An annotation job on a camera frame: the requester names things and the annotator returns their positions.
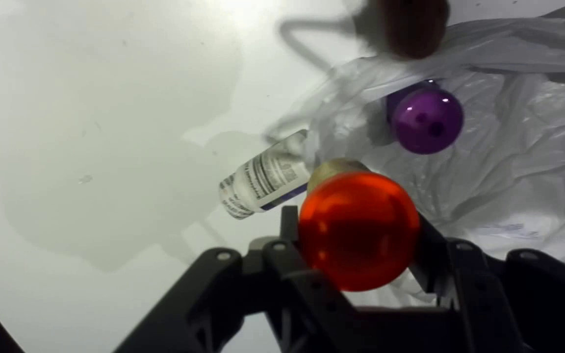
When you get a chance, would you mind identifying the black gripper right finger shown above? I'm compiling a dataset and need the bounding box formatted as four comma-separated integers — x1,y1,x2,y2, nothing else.
386,212,565,353

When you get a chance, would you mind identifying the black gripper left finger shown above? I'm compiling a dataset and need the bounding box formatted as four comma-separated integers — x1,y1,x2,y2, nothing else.
112,204,337,353

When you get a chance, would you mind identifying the white labelled pill bottle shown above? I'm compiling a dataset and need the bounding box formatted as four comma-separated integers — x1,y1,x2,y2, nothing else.
218,129,310,220

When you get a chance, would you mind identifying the orange lid small container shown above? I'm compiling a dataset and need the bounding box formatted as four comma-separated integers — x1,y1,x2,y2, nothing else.
298,159,422,292

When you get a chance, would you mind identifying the purple lid small container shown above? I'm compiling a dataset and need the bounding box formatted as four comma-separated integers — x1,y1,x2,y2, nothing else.
384,80,465,155

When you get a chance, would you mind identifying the white plastic bag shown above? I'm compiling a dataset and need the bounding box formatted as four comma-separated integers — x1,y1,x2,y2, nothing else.
267,6,565,261

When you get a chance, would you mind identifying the brown deer plush toy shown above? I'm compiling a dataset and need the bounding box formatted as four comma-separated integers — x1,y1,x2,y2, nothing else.
353,0,449,59

